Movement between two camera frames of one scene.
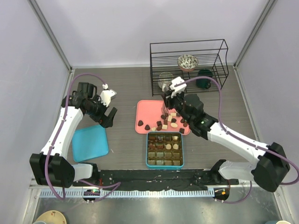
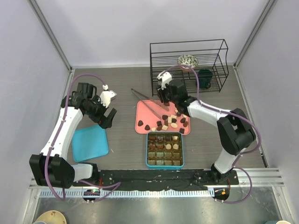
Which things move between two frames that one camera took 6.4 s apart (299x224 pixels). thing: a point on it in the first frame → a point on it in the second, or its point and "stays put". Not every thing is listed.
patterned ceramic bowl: (187, 62) stays put
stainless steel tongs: (165, 111) → (142, 99)
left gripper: (103, 120) stays put
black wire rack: (202, 65) stays put
